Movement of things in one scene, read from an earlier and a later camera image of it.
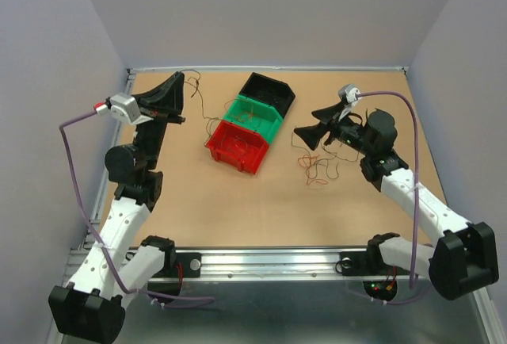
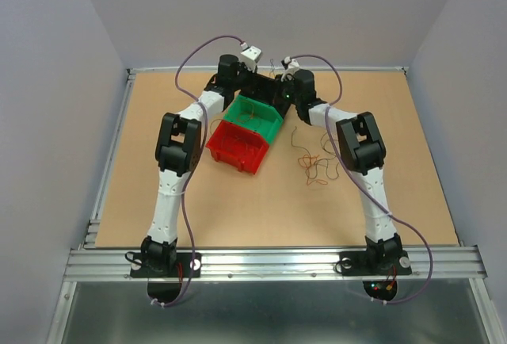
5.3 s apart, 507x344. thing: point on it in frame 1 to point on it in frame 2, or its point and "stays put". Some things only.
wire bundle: [307, 162] stays put
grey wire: [210, 120] to [272, 68]
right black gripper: [312, 135] to [276, 86]
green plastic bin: [260, 117] stays put
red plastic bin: [237, 147] stays put
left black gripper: [167, 97] to [253, 81]
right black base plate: [367, 263] stays put
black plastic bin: [270, 91] stays put
